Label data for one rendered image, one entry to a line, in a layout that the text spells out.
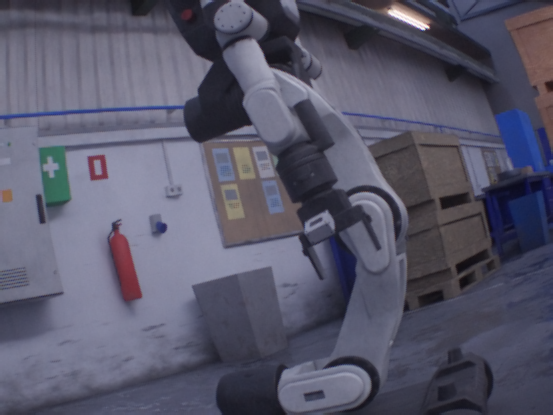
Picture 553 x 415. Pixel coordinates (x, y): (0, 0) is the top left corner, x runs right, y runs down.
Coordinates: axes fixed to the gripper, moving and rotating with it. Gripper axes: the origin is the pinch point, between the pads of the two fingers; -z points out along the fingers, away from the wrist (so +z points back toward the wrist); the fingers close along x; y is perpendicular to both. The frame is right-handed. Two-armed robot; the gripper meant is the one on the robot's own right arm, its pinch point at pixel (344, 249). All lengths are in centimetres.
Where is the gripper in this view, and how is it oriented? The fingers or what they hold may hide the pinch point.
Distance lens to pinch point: 115.9
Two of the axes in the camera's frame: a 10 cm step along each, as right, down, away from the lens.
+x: 8.5, -4.6, -2.6
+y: 2.9, 0.0, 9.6
